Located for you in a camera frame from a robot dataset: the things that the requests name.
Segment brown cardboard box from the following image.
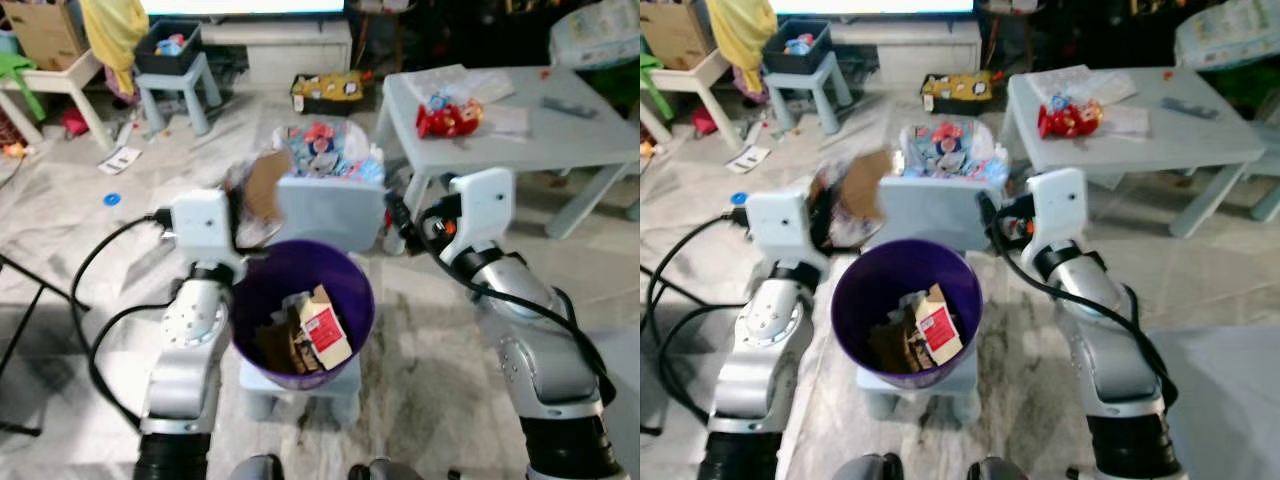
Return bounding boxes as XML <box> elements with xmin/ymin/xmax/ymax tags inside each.
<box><xmin>640</xmin><ymin>0</ymin><xmax>717</xmax><ymax>72</ymax></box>
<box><xmin>2</xmin><ymin>0</ymin><xmax>90</xmax><ymax>72</ymax></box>

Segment black metal stand legs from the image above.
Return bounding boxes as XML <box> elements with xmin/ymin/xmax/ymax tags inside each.
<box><xmin>640</xmin><ymin>264</ymin><xmax>703</xmax><ymax>438</ymax></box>
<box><xmin>0</xmin><ymin>254</ymin><xmax>92</xmax><ymax>438</ymax></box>

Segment white tv cabinet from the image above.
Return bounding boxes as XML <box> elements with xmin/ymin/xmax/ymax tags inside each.
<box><xmin>828</xmin><ymin>19</ymin><xmax>984</xmax><ymax>87</ymax></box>
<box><xmin>198</xmin><ymin>19</ymin><xmax>354</xmax><ymax>87</ymax></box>

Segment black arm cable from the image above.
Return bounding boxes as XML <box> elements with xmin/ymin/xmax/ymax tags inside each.
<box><xmin>644</xmin><ymin>206</ymin><xmax>756</xmax><ymax>429</ymax></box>
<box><xmin>69</xmin><ymin>207</ymin><xmax>177</xmax><ymax>432</ymax></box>
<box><xmin>976</xmin><ymin>188</ymin><xmax>1181</xmax><ymax>411</ymax></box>
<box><xmin>384</xmin><ymin>188</ymin><xmax>618</xmax><ymax>406</ymax></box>

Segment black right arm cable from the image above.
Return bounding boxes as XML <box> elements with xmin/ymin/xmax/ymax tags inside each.
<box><xmin>976</xmin><ymin>188</ymin><xmax>1181</xmax><ymax>411</ymax></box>
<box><xmin>384</xmin><ymin>188</ymin><xmax>618</xmax><ymax>406</ymax></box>

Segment grey flat furniture top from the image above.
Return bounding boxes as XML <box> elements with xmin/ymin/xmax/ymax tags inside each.
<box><xmin>588</xmin><ymin>324</ymin><xmax>641</xmax><ymax>480</ymax></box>
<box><xmin>1148</xmin><ymin>324</ymin><xmax>1280</xmax><ymax>480</ymax></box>

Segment red toy figure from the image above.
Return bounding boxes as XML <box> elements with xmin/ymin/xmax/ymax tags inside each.
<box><xmin>415</xmin><ymin>91</ymin><xmax>484</xmax><ymax>140</ymax></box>
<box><xmin>1036</xmin><ymin>93</ymin><xmax>1105</xmax><ymax>140</ymax></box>

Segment carton with red label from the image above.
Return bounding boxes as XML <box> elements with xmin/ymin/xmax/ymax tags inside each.
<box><xmin>904</xmin><ymin>282</ymin><xmax>964</xmax><ymax>367</ymax></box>
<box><xmin>294</xmin><ymin>284</ymin><xmax>354</xmax><ymax>372</ymax></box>

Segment white paper sheet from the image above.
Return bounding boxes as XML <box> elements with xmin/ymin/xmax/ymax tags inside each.
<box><xmin>483</xmin><ymin>104</ymin><xmax>532</xmax><ymax>138</ymax></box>
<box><xmin>1103</xmin><ymin>104</ymin><xmax>1153</xmax><ymax>138</ymax></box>

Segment pale grey table leg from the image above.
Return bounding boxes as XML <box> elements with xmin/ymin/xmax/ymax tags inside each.
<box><xmin>1246</xmin><ymin>150</ymin><xmax>1280</xmax><ymax>224</ymax></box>

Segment pale printed box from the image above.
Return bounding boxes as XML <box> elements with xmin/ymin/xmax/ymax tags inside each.
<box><xmin>549</xmin><ymin>0</ymin><xmax>641</xmax><ymax>72</ymax></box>
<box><xmin>1174</xmin><ymin>0</ymin><xmax>1280</xmax><ymax>72</ymax></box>

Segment pale blue stool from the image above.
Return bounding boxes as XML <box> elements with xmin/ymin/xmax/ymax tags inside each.
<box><xmin>764</xmin><ymin>52</ymin><xmax>854</xmax><ymax>138</ymax></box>
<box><xmin>132</xmin><ymin>52</ymin><xmax>224</xmax><ymax>138</ymax></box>

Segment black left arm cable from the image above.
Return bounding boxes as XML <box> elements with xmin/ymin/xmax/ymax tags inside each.
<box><xmin>69</xmin><ymin>207</ymin><xmax>177</xmax><ymax>432</ymax></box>
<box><xmin>644</xmin><ymin>206</ymin><xmax>756</xmax><ymax>429</ymax></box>

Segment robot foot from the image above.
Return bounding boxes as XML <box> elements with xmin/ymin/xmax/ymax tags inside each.
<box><xmin>831</xmin><ymin>453</ymin><xmax>902</xmax><ymax>480</ymax></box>
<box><xmin>964</xmin><ymin>456</ymin><xmax>1032</xmax><ymax>480</ymax></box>
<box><xmin>229</xmin><ymin>454</ymin><xmax>287</xmax><ymax>480</ymax></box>
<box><xmin>348</xmin><ymin>457</ymin><xmax>423</xmax><ymax>480</ymax></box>

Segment white printed leaflet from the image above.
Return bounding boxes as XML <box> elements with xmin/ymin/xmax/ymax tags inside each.
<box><xmin>97</xmin><ymin>145</ymin><xmax>144</xmax><ymax>176</ymax></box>
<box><xmin>724</xmin><ymin>145</ymin><xmax>772</xmax><ymax>176</ymax></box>

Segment white side table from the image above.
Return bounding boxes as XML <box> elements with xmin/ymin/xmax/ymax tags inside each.
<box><xmin>640</xmin><ymin>50</ymin><xmax>737</xmax><ymax>147</ymax></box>
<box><xmin>0</xmin><ymin>50</ymin><xmax>113</xmax><ymax>153</ymax></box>

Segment yellow hanging cloth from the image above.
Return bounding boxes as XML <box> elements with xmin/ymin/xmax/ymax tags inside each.
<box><xmin>79</xmin><ymin>0</ymin><xmax>150</xmax><ymax>97</ymax></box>
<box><xmin>706</xmin><ymin>0</ymin><xmax>779</xmax><ymax>97</ymax></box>

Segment grey storage box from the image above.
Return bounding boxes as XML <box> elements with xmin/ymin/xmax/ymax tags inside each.
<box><xmin>274</xmin><ymin>124</ymin><xmax>388</xmax><ymax>253</ymax></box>
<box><xmin>879</xmin><ymin>121</ymin><xmax>1010</xmax><ymax>253</ymax></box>

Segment purple rubbish bin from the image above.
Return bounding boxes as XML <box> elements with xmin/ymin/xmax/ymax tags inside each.
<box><xmin>229</xmin><ymin>239</ymin><xmax>377</xmax><ymax>392</ymax></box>
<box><xmin>830</xmin><ymin>239</ymin><xmax>982</xmax><ymax>392</ymax></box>

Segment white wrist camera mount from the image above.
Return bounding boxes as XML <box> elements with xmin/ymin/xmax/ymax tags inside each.
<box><xmin>447</xmin><ymin>167</ymin><xmax>517</xmax><ymax>264</ymax></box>
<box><xmin>1021</xmin><ymin>167</ymin><xmax>1090</xmax><ymax>264</ymax></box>
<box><xmin>164</xmin><ymin>188</ymin><xmax>247</xmax><ymax>282</ymax></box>
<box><xmin>744</xmin><ymin>190</ymin><xmax>830</xmax><ymax>282</ymax></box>

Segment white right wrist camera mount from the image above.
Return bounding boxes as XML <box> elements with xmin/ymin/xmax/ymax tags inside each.
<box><xmin>447</xmin><ymin>167</ymin><xmax>517</xmax><ymax>264</ymax></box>
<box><xmin>1021</xmin><ymin>167</ymin><xmax>1090</xmax><ymax>264</ymax></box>

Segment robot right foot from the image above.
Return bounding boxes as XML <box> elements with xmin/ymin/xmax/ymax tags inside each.
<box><xmin>348</xmin><ymin>457</ymin><xmax>423</xmax><ymax>480</ymax></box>
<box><xmin>964</xmin><ymin>456</ymin><xmax>1032</xmax><ymax>480</ymax></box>

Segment green plastic chair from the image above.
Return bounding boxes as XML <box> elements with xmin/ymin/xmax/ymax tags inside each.
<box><xmin>640</xmin><ymin>52</ymin><xmax>677</xmax><ymax>122</ymax></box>
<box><xmin>0</xmin><ymin>52</ymin><xmax>47</xmax><ymax>122</ymax></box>

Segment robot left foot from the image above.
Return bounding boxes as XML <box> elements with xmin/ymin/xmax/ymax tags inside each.
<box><xmin>229</xmin><ymin>454</ymin><xmax>287</xmax><ymax>480</ymax></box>
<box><xmin>831</xmin><ymin>453</ymin><xmax>902</xmax><ymax>480</ymax></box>

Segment brown crumpled trash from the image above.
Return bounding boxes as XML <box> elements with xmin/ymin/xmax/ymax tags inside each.
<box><xmin>254</xmin><ymin>310</ymin><xmax>313</xmax><ymax>375</ymax></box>
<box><xmin>864</xmin><ymin>310</ymin><xmax>923</xmax><ymax>375</ymax></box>

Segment colourful toy pack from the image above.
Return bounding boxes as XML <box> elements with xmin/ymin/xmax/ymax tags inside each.
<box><xmin>297</xmin><ymin>122</ymin><xmax>349</xmax><ymax>178</ymax></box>
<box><xmin>922</xmin><ymin>120</ymin><xmax>973</xmax><ymax>176</ymax></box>

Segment small grey stool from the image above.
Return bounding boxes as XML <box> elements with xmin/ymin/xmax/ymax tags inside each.
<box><xmin>239</xmin><ymin>352</ymin><xmax>364</xmax><ymax>428</ymax></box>
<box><xmin>857</xmin><ymin>352</ymin><xmax>980</xmax><ymax>428</ymax></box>

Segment black storage basket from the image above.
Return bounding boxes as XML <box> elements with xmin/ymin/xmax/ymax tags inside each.
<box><xmin>134</xmin><ymin>20</ymin><xmax>205</xmax><ymax>77</ymax></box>
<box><xmin>762</xmin><ymin>20</ymin><xmax>835</xmax><ymax>77</ymax></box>

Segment dark remote control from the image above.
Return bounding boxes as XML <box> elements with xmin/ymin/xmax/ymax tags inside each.
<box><xmin>1161</xmin><ymin>96</ymin><xmax>1222</xmax><ymax>122</ymax></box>
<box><xmin>540</xmin><ymin>95</ymin><xmax>600</xmax><ymax>120</ymax></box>

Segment yellow toy vehicle box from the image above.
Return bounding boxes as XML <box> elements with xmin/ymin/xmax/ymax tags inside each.
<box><xmin>290</xmin><ymin>71</ymin><xmax>367</xmax><ymax>115</ymax></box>
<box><xmin>920</xmin><ymin>71</ymin><xmax>997</xmax><ymax>115</ymax></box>

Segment bright tv screen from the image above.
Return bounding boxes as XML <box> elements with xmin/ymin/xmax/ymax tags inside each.
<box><xmin>139</xmin><ymin>0</ymin><xmax>347</xmax><ymax>17</ymax></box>
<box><xmin>769</xmin><ymin>0</ymin><xmax>977</xmax><ymax>17</ymax></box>

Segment grey low table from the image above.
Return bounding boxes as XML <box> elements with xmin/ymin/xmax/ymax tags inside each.
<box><xmin>1000</xmin><ymin>67</ymin><xmax>1267</xmax><ymax>242</ymax></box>
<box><xmin>379</xmin><ymin>67</ymin><xmax>641</xmax><ymax>242</ymax></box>

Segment brown cardboard piece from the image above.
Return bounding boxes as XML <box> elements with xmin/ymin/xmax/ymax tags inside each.
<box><xmin>835</xmin><ymin>150</ymin><xmax>892</xmax><ymax>227</ymax></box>
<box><xmin>244</xmin><ymin>150</ymin><xmax>292</xmax><ymax>224</ymax></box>

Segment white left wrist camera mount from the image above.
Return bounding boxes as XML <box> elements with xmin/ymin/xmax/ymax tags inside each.
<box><xmin>164</xmin><ymin>188</ymin><xmax>247</xmax><ymax>282</ymax></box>
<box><xmin>744</xmin><ymin>190</ymin><xmax>830</xmax><ymax>282</ymax></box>

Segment white paper booklet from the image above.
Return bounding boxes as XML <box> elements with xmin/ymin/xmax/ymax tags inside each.
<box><xmin>404</xmin><ymin>64</ymin><xmax>517</xmax><ymax>107</ymax></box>
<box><xmin>1028</xmin><ymin>64</ymin><xmax>1140</xmax><ymax>107</ymax></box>

